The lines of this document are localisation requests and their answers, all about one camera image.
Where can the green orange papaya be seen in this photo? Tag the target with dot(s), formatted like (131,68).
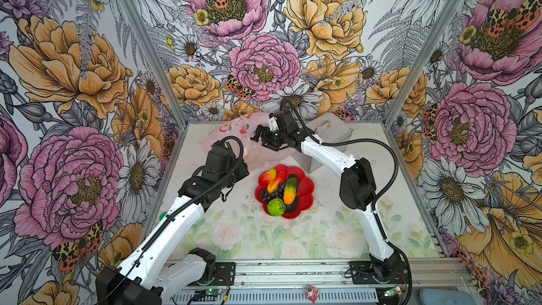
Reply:
(290,191)

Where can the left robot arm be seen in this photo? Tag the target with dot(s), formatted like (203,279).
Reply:
(142,278)

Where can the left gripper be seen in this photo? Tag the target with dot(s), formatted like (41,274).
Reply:
(241,171)

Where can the green circuit board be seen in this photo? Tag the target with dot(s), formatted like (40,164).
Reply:
(210,295)

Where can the small pink red object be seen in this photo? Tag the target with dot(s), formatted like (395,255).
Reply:
(312,293)

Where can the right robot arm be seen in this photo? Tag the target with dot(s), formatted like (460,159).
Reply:
(358,189)

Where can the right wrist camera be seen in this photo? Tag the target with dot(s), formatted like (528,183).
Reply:
(274,124)

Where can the green apple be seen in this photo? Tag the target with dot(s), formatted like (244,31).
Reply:
(276,207)

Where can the dark grape bunch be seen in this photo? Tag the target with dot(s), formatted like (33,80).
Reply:
(265,196)

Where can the white perforated cable duct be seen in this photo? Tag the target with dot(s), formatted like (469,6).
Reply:
(283,296)

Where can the silver metal case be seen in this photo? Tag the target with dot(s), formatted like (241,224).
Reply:
(329,130)

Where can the aluminium front rail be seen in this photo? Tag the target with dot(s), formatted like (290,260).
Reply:
(335,273)

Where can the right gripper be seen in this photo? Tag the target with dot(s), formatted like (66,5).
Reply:
(266,130)

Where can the pink plastic bag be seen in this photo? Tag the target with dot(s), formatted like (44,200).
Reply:
(255,155)

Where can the red flower-shaped plate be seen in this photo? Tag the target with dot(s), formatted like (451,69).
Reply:
(304,192)

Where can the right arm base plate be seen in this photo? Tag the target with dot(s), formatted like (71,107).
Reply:
(369,273)

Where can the red yellow peach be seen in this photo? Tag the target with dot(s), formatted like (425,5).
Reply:
(267,177)

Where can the red orange mango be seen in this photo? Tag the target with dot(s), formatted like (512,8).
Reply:
(280,178)

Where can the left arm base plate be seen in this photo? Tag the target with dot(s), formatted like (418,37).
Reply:
(218,274)

